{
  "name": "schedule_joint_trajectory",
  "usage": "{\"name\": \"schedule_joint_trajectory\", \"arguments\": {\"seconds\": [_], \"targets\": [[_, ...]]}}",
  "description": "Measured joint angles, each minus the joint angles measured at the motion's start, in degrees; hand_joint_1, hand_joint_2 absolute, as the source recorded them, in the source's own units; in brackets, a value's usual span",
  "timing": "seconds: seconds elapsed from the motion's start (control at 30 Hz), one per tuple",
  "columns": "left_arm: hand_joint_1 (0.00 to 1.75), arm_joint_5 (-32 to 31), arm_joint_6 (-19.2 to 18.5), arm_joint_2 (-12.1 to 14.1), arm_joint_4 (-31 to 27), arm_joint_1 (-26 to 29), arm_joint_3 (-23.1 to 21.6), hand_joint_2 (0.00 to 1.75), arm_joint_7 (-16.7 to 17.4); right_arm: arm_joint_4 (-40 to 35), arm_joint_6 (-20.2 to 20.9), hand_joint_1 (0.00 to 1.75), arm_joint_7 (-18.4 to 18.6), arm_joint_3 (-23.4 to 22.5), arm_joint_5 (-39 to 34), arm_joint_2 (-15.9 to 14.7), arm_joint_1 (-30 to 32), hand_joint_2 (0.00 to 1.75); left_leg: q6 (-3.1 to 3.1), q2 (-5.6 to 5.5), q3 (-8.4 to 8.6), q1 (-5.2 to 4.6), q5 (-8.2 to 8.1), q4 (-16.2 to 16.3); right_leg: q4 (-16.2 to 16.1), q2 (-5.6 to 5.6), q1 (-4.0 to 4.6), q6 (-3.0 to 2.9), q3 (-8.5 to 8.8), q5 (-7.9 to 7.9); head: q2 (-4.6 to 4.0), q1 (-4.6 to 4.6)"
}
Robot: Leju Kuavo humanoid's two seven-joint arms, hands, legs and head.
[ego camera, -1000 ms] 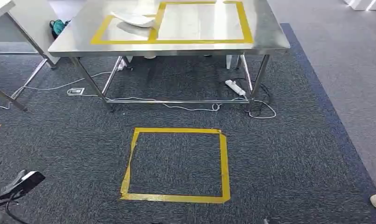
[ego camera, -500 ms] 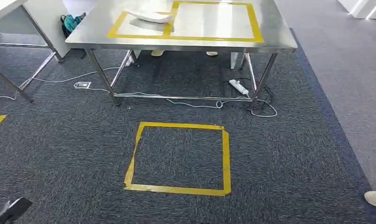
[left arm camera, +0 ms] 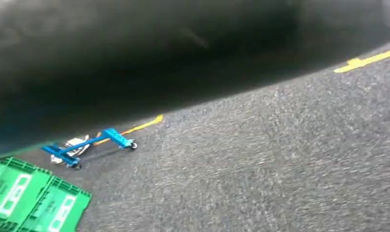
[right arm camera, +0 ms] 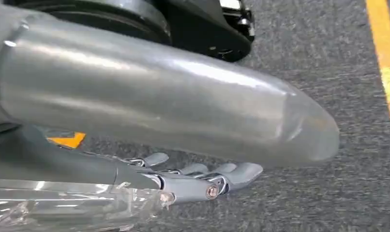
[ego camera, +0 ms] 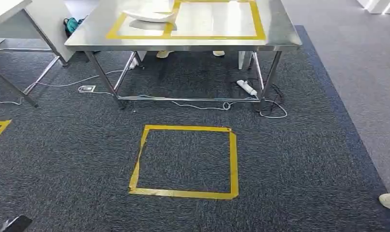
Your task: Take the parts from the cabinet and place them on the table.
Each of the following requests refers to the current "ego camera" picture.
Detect white triangular plastic cover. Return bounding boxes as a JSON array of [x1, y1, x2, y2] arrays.
[[122, 9, 179, 24]]

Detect white power strip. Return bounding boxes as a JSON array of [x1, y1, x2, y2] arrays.
[[236, 79, 258, 96]]

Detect yellow floor tape square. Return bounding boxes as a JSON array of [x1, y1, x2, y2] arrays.
[[128, 124, 240, 201]]

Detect steel bench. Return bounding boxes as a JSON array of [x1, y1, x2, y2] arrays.
[[64, 0, 303, 112]]

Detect teal bag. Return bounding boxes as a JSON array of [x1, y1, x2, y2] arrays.
[[63, 16, 87, 36]]

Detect white desk with steel legs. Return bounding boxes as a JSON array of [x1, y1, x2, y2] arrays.
[[0, 0, 76, 108]]

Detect yellow floor tape corner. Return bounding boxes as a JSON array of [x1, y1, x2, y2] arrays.
[[0, 119, 12, 147]]

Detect black robot foot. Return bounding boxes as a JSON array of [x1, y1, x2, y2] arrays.
[[0, 215, 33, 232]]

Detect white low platform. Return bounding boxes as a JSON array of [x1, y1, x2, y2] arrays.
[[356, 0, 390, 15]]

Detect white floor cable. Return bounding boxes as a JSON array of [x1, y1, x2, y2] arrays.
[[78, 89, 238, 112], [33, 69, 124, 88], [258, 98, 288, 119]]

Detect black floor cables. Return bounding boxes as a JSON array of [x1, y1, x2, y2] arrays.
[[255, 78, 285, 112]]

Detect yellow bench tape frame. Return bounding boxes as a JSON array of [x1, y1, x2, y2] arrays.
[[105, 0, 267, 41]]

